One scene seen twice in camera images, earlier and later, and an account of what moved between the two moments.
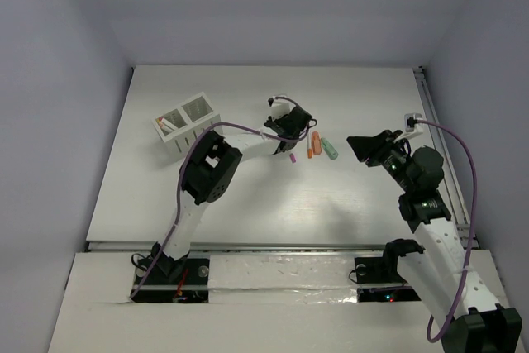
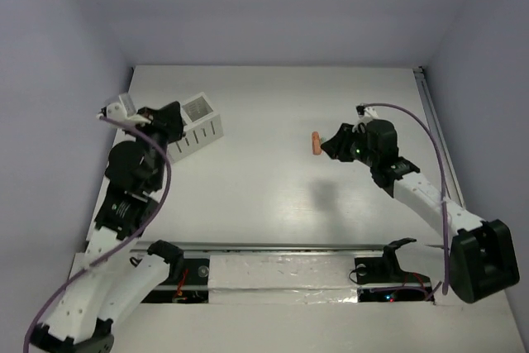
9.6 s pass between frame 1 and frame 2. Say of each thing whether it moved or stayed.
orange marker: stayed
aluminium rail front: stayed
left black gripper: moved
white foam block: stayed
